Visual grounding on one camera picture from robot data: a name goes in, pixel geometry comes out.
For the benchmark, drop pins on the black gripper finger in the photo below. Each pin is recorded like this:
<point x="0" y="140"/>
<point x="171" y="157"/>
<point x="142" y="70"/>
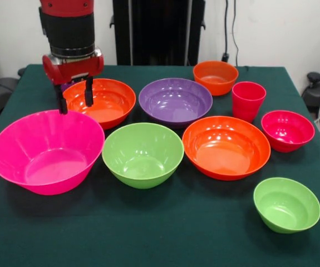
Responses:
<point x="89" y="93"/>
<point x="61" y="98"/>

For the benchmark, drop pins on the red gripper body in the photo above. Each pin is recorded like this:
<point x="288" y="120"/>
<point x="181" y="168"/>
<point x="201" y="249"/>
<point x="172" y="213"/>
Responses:
<point x="73" y="69"/>

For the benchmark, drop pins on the large pink bowl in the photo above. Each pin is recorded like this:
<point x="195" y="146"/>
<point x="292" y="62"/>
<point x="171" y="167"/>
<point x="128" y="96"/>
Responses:
<point x="48" y="164"/>

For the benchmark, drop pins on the large green bowl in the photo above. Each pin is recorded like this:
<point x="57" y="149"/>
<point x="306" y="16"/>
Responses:
<point x="143" y="161"/>

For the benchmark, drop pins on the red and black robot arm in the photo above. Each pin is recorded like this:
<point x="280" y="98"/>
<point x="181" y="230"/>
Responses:
<point x="68" y="27"/>

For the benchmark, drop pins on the large orange bowl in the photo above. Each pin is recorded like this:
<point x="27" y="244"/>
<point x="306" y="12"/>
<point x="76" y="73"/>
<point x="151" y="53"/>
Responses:
<point x="109" y="103"/>
<point x="226" y="150"/>

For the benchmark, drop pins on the purple bowl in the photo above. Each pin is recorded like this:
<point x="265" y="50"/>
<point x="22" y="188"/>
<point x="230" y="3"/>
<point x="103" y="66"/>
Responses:
<point x="175" y="103"/>

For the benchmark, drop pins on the small orange bowl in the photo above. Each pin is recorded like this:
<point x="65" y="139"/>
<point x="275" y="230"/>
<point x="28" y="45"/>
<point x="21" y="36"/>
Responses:
<point x="215" y="79"/>

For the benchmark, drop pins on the dark green tablecloth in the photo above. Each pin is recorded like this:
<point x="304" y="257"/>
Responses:
<point x="148" y="222"/>

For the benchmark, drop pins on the red cup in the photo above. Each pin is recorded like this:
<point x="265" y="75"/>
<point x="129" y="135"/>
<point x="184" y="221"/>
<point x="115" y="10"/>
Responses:
<point x="247" y="105"/>

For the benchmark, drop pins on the small red bowl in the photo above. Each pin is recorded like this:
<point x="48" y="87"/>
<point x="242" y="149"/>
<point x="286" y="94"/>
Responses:
<point x="286" y="133"/>

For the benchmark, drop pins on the small green bowl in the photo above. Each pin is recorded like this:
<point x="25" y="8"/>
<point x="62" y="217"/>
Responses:
<point x="286" y="205"/>

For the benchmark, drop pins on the gray pedestal leg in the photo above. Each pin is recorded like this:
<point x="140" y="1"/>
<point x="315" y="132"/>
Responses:
<point x="1" y="89"/>
<point x="319" y="91"/>

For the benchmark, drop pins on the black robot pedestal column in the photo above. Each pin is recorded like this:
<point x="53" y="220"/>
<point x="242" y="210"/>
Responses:
<point x="154" y="33"/>

